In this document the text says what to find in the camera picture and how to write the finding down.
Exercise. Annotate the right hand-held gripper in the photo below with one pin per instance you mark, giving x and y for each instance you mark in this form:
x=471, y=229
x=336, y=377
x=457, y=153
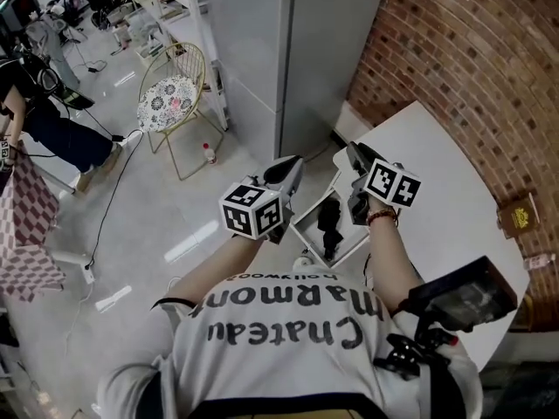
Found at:
x=391, y=183

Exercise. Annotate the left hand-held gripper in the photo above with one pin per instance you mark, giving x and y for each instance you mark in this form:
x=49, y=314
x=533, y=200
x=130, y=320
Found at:
x=249, y=210

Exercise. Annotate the white drawer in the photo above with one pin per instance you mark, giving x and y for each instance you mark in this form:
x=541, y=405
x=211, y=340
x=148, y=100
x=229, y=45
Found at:
x=312, y=229

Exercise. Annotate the black umbrella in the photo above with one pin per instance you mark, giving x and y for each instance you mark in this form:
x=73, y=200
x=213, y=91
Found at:
x=329, y=221

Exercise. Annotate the person's right forearm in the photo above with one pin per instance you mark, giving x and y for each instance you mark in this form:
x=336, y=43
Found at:
x=388, y=269

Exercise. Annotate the person's left forearm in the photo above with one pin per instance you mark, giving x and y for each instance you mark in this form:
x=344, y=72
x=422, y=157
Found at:
x=214, y=269

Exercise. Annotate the black shoulder harness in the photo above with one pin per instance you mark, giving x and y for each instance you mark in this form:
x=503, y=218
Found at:
x=406, y=356

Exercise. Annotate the white desk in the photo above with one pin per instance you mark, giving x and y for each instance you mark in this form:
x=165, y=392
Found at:
x=436, y=181

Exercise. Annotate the white bottle red cap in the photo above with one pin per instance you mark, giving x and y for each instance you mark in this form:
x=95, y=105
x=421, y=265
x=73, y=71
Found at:
x=211, y=155

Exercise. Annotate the person's white shoe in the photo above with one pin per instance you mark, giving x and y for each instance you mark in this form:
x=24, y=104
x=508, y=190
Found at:
x=303, y=263

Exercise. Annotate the grey metal cabinet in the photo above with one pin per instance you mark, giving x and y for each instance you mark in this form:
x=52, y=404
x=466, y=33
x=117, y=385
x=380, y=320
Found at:
x=305, y=59

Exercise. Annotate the brown gold-printed box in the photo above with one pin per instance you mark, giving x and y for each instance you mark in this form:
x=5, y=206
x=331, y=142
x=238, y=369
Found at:
x=519, y=216

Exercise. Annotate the black screen device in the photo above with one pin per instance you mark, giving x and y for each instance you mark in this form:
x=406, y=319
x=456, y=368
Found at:
x=463, y=295

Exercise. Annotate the white shelf rack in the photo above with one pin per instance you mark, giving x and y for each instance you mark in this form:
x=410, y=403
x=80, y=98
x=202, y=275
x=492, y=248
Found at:
x=188, y=26

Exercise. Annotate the white printed t-shirt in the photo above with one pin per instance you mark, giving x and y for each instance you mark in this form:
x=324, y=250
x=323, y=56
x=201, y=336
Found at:
x=279, y=365

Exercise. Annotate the clear plastic bottle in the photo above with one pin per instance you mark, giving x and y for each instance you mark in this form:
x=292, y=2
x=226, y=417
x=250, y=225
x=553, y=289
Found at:
x=539, y=262

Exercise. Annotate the white power strip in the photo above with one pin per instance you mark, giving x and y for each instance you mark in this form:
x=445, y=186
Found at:
x=88, y=274

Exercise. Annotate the pink checkered tablecloth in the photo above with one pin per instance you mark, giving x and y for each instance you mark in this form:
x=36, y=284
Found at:
x=26, y=234

